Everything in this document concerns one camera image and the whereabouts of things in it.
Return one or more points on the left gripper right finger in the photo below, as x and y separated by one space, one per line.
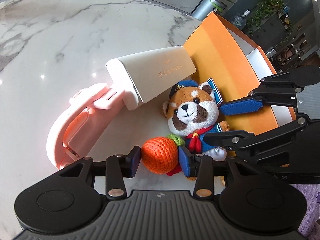
199 166

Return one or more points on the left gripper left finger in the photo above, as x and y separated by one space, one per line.
118 167

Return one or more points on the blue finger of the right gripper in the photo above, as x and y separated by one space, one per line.
249 144
256 101

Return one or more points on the orange crochet ball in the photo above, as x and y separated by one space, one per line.
160 154

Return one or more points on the purple fluffy blanket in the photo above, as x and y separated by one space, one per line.
309 226

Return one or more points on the pink phone holder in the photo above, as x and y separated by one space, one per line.
77 129

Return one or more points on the red panda plush toy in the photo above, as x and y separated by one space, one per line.
192 112

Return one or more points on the orange cardboard box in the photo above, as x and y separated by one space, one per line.
236 64

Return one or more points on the water jug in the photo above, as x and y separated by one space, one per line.
239 20

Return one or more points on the hanging ivy plant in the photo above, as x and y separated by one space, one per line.
264 11

